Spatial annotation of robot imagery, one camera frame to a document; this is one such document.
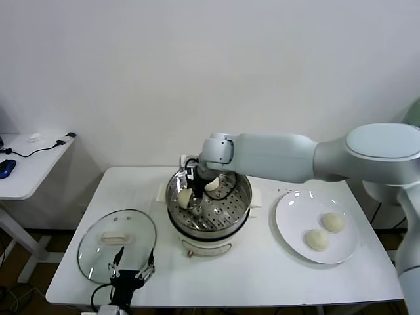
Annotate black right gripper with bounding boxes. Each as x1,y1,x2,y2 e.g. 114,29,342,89
192,166,206,207

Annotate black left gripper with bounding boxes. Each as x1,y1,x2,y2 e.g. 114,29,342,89
108,246,156,308

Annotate round glass pot lid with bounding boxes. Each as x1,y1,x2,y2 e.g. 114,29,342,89
77,209,157,285

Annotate stainless steel steamer basket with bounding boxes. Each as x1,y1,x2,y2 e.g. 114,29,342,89
156,159,264,232

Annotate cream electric cooker base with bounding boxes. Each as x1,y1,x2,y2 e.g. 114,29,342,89
167,206,260,259

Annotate large white plate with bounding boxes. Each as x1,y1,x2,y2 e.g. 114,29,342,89
274,190,359,265

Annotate white side table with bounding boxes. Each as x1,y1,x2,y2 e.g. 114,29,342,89
0,133,79,285

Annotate small blue device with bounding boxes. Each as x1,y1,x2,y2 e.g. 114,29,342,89
0,159,17,180

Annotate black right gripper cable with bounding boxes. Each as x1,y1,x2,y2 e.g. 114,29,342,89
203,173,239,201

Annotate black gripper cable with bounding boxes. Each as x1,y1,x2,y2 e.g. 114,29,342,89
91,283,114,312
203,173,239,201

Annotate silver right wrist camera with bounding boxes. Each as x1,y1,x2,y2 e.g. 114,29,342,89
178,153,198,180

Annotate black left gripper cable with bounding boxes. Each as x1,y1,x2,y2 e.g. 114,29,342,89
91,283,114,312

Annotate black cable with plug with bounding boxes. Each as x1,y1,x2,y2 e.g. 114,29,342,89
0,132,78,159

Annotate black cable with adapter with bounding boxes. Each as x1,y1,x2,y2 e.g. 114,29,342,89
370,201,411,230

